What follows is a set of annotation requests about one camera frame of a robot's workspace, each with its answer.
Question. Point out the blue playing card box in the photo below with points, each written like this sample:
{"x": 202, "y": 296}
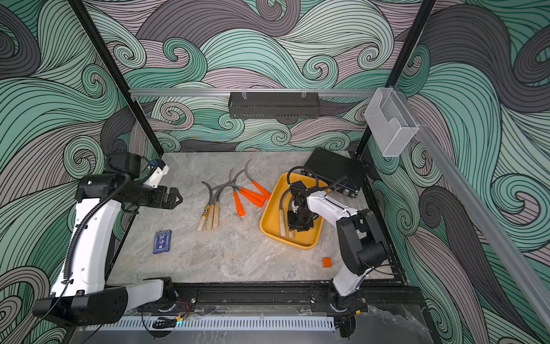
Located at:
{"x": 162, "y": 242}

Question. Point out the large wooden handle sickle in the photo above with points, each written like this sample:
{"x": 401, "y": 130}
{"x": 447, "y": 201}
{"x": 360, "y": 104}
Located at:
{"x": 283, "y": 226}

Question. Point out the black vertical frame post left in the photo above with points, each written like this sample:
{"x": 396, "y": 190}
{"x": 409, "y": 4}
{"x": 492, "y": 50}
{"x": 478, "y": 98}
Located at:
{"x": 94, "y": 35}

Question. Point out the black vertical frame post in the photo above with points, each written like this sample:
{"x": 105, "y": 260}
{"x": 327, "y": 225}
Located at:
{"x": 94, "y": 35}
{"x": 410, "y": 42}

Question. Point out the clear plastic wall bin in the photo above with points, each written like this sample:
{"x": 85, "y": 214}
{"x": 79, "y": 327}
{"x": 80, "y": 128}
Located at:
{"x": 389, "y": 117}

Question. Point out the small orange block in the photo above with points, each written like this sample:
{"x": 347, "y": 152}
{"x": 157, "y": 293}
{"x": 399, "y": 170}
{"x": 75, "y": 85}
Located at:
{"x": 327, "y": 262}

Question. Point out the white slotted cable duct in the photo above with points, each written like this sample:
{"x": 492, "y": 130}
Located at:
{"x": 225, "y": 323}

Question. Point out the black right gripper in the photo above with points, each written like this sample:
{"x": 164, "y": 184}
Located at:
{"x": 292, "y": 223}

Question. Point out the black vertical frame post right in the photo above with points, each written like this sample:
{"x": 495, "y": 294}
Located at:
{"x": 410, "y": 42}

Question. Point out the black aluminium carrying case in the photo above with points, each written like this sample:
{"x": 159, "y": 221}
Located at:
{"x": 329, "y": 166}

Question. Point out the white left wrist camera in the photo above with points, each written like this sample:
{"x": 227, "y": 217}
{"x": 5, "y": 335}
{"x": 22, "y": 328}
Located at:
{"x": 158, "y": 169}

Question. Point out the aluminium horizontal wall rail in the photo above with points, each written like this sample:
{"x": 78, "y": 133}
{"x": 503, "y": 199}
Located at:
{"x": 225, "y": 92}

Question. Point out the black perforated wall shelf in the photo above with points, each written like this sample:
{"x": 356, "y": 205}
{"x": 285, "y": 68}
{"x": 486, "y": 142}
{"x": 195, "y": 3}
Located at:
{"x": 279, "y": 106}

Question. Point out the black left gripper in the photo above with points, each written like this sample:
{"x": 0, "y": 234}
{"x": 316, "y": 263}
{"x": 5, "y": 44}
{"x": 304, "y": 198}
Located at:
{"x": 171, "y": 203}

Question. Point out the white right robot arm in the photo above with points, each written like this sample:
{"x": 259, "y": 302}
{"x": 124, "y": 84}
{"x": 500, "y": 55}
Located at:
{"x": 360, "y": 251}

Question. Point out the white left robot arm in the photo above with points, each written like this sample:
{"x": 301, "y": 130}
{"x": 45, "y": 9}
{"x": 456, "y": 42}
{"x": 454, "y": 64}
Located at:
{"x": 79, "y": 297}

